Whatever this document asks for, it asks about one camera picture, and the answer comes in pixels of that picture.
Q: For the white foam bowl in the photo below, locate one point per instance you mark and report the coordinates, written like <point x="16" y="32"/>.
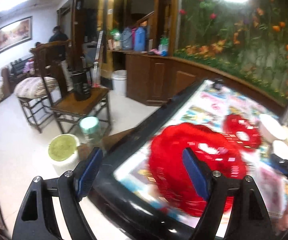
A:
<point x="280" y="149"/>
<point x="271" y="129"/>

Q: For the black cylindrical container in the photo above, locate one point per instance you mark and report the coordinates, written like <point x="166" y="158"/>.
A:
<point x="81" y="86"/>

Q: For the mint lid glass bottle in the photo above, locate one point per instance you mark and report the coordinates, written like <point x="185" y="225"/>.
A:
<point x="90" y="127"/>

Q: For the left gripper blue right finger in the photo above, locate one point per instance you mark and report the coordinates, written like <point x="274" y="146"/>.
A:
<point x="249" y="217"/>

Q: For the cushioned wooden stool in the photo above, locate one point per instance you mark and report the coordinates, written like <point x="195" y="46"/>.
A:
<point x="33" y="99"/>

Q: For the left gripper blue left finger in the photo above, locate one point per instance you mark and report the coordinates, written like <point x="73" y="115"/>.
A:
<point x="36" y="217"/>

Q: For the white plastic bucket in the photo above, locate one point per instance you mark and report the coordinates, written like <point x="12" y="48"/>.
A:
<point x="119" y="80"/>

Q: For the colourful patterned tablecloth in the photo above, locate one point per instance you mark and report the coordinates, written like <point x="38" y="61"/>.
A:
<point x="139" y="201"/>

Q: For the flower mural glass panel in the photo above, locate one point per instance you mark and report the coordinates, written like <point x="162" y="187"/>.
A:
<point x="245" y="38"/>

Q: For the grey blue thermos flask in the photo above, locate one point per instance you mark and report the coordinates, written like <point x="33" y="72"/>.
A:
<point x="126" y="39"/>

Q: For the framed wall painting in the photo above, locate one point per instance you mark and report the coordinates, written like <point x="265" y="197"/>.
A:
<point x="15" y="33"/>

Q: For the green white bottle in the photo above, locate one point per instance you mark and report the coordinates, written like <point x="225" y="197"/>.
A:
<point x="163" y="46"/>

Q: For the small dark jar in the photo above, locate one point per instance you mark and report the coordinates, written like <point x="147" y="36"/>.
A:
<point x="217" y="84"/>

